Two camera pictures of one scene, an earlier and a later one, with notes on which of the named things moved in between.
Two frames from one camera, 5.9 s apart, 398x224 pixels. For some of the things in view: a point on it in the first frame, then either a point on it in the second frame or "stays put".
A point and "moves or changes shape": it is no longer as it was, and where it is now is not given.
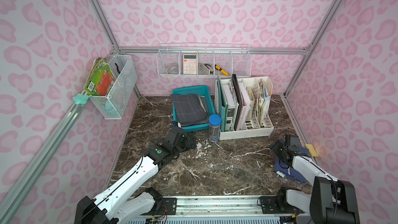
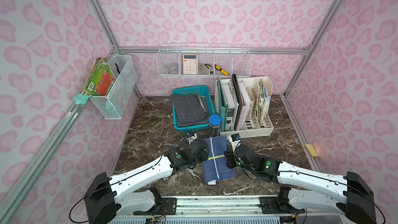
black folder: [238, 94] stays put
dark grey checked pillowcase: [190, 109] stays put
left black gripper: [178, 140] -> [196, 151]
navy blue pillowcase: [283, 169] moves or changes shape
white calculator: [189, 64] stays put
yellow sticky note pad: [312, 150] stays put
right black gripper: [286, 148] -> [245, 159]
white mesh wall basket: [113, 104] stays put
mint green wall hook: [81, 99] stays put
